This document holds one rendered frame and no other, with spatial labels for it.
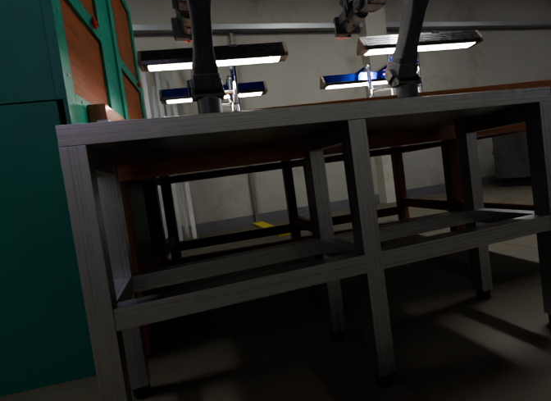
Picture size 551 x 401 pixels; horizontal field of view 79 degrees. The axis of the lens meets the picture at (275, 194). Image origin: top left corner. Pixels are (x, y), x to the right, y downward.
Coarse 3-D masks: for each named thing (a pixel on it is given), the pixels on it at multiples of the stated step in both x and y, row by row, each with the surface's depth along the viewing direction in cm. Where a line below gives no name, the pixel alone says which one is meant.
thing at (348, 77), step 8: (384, 72) 216; (320, 80) 211; (328, 80) 208; (336, 80) 208; (344, 80) 209; (352, 80) 209; (360, 80) 210; (376, 80) 212; (384, 80) 214; (320, 88) 213
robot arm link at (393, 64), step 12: (408, 0) 93; (420, 0) 92; (408, 12) 94; (420, 12) 94; (408, 24) 95; (420, 24) 95; (408, 36) 96; (396, 48) 101; (408, 48) 98; (396, 60) 101; (408, 60) 100; (396, 72) 101; (408, 72) 102
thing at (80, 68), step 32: (0, 0) 96; (32, 0) 98; (64, 0) 113; (96, 0) 148; (0, 32) 96; (32, 32) 98; (64, 32) 105; (96, 32) 141; (128, 32) 219; (0, 64) 97; (32, 64) 98; (64, 64) 101; (96, 64) 138; (128, 64) 204; (0, 96) 97; (32, 96) 98; (64, 96) 100; (96, 96) 132; (128, 96) 191
